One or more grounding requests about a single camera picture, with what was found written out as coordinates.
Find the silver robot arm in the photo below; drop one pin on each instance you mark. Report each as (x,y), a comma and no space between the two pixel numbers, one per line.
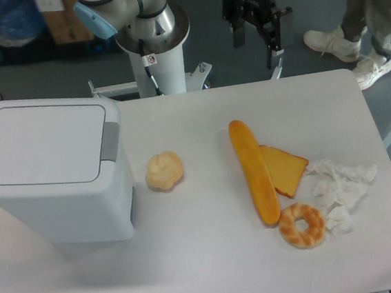
(156,26)

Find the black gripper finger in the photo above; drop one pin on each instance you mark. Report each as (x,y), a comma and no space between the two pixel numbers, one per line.
(275,25)
(233,12)

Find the white plastic trash can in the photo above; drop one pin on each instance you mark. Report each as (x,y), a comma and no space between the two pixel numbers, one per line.
(64,171)

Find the blue plastic covered object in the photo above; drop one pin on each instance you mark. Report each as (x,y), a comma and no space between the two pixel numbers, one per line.
(20,22)

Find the long orange baguette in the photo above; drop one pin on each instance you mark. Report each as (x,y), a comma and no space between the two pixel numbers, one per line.
(256,172)

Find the small crumpled white tissue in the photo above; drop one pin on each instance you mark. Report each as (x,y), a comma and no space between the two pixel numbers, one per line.
(338,221)

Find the cardboard box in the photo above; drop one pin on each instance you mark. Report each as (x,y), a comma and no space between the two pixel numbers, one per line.
(62,22)

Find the round cream puff bread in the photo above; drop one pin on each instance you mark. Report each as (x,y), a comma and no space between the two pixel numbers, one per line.
(164,170)

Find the orange toast slice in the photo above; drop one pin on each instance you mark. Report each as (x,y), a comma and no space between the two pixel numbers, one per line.
(286,170)

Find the large crumpled white tissue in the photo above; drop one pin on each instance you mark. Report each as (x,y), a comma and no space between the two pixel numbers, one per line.
(339,184)

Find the twisted ring bread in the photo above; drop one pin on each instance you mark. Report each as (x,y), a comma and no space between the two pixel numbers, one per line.
(302,226)

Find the person in khaki trousers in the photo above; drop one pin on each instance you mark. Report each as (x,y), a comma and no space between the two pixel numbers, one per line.
(363,36)

